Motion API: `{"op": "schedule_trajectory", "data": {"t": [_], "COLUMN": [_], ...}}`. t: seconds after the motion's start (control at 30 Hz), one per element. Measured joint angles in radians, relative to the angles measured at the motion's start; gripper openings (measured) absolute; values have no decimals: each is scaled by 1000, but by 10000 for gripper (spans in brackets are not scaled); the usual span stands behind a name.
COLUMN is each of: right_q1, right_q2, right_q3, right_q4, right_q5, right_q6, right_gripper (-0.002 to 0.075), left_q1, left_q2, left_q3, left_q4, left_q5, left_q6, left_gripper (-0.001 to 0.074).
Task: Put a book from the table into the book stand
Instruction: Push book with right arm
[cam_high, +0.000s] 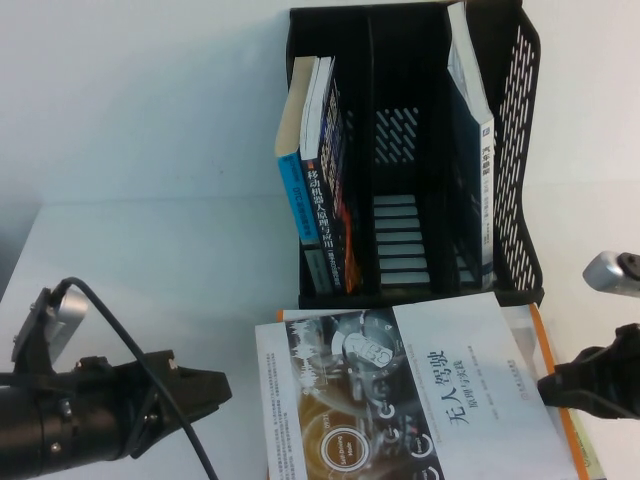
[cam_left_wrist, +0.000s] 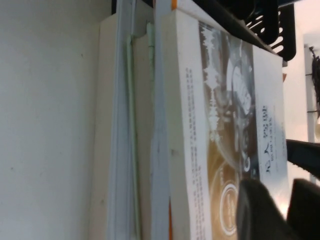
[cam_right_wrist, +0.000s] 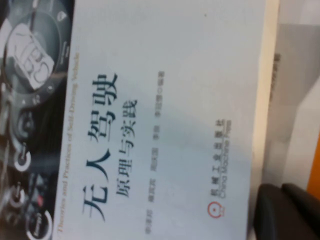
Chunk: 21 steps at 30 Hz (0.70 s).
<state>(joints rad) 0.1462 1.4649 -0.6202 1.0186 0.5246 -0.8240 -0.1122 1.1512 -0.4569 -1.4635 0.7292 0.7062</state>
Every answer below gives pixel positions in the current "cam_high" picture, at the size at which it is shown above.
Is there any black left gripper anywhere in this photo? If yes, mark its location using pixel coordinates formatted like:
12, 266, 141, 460
115, 349, 234, 459

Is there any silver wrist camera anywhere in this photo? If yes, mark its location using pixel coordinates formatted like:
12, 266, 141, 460
581, 249, 640, 297
12, 284, 90, 377

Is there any orange bordered ROS2 book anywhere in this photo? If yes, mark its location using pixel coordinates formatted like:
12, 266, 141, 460
275, 301, 589, 480

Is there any yellow green book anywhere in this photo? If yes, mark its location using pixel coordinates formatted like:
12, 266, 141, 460
569, 408, 607, 480

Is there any white autonomous driving book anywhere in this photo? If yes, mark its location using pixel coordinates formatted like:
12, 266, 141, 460
253, 292, 570, 480

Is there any black perforated book stand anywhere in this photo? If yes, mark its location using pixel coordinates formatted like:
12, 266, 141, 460
288, 0, 545, 310

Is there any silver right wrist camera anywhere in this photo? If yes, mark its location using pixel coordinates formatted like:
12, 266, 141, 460
581, 249, 640, 297

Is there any thick black camera cable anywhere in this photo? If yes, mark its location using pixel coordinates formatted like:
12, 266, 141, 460
53, 276, 220, 480

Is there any book with blue spine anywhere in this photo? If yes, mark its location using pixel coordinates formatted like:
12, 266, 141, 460
274, 55, 334, 295

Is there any dark mobile robot book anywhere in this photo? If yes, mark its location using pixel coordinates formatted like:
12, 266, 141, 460
298, 55, 362, 296

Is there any white blue automotive book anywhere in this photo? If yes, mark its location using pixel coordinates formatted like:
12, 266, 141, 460
445, 2, 496, 291

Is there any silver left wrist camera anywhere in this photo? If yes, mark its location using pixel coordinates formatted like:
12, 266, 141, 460
12, 284, 90, 377

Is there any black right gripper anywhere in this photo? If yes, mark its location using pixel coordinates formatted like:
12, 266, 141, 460
536, 322, 640, 422

